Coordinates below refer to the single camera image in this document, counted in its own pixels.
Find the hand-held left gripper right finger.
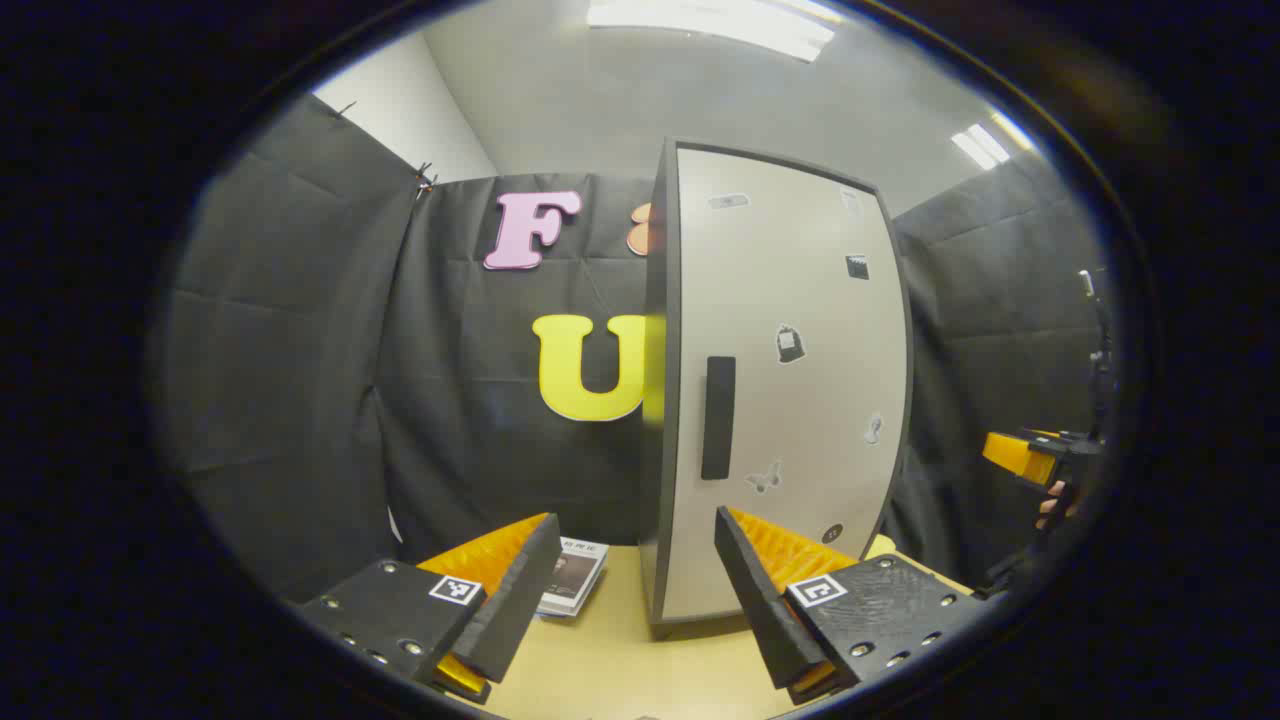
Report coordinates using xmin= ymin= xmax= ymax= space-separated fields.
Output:
xmin=713 ymin=505 xmax=986 ymax=706

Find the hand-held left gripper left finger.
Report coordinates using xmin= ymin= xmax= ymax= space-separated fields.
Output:
xmin=298 ymin=512 xmax=564 ymax=706

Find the printed square coaster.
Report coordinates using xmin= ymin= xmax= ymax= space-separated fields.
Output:
xmin=537 ymin=537 xmax=610 ymax=618

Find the black door handle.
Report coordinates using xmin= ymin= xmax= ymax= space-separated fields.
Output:
xmin=701 ymin=356 xmax=737 ymax=481

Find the dark grey cabinet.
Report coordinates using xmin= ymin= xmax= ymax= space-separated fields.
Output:
xmin=638 ymin=138 xmax=915 ymax=641

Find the beige cabinet door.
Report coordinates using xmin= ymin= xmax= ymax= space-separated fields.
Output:
xmin=676 ymin=146 xmax=913 ymax=623

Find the black backdrop cloth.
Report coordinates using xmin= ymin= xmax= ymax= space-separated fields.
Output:
xmin=150 ymin=95 xmax=1111 ymax=606

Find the ceiling light panel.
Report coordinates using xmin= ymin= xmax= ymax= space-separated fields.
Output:
xmin=950 ymin=112 xmax=1036 ymax=171
xmin=585 ymin=0 xmax=836 ymax=63

